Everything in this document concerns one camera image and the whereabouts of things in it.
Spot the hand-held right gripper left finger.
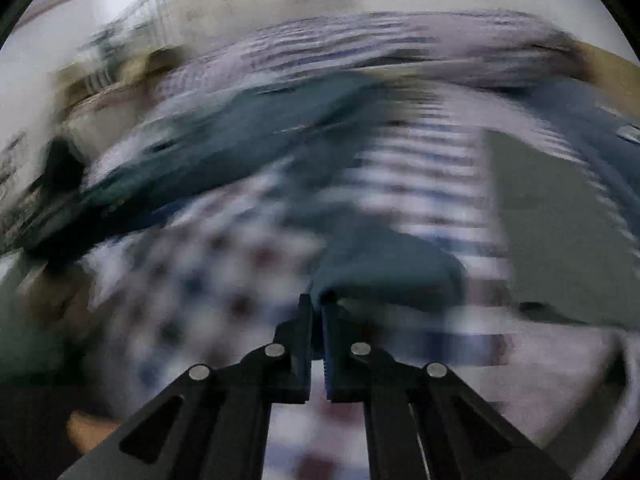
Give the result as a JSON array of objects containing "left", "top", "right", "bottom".
[{"left": 57, "top": 292, "right": 316, "bottom": 480}]

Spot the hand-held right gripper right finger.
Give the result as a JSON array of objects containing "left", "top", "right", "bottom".
[{"left": 320, "top": 300, "right": 571, "bottom": 480}]

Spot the teal blue shirt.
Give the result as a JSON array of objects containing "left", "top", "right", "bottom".
[{"left": 20, "top": 70, "right": 468, "bottom": 311}]

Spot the checkered bed sheet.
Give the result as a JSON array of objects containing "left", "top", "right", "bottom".
[{"left": 85, "top": 80, "right": 640, "bottom": 480}]

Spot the folded grey-green cloth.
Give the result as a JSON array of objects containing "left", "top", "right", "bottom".
[{"left": 482, "top": 130, "right": 640, "bottom": 331}]

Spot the bunched checkered quilt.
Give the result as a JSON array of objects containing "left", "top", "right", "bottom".
[{"left": 155, "top": 10, "right": 586, "bottom": 91}]

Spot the cardboard box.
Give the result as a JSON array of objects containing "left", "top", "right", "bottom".
[{"left": 55, "top": 47, "right": 186, "bottom": 111}]

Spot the pineapple print curtain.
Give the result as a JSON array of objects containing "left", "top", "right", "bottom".
[{"left": 165, "top": 0, "right": 361, "bottom": 51}]

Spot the wooden bed frame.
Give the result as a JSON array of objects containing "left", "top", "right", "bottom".
[{"left": 570, "top": 42, "right": 640, "bottom": 86}]

